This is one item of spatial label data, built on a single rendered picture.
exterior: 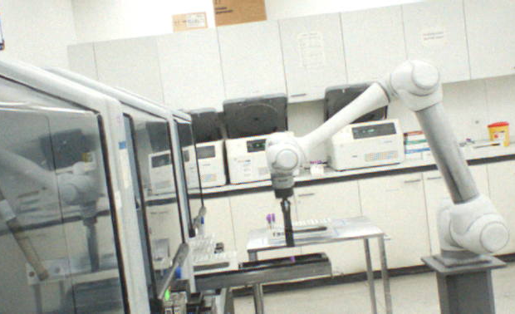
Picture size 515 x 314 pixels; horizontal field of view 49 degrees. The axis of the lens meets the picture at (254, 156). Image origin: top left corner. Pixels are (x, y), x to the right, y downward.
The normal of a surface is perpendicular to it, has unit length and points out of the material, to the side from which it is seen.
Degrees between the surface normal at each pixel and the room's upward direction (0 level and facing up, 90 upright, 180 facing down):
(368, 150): 90
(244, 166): 90
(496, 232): 97
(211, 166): 90
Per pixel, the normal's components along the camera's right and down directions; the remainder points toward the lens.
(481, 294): 0.02, 0.05
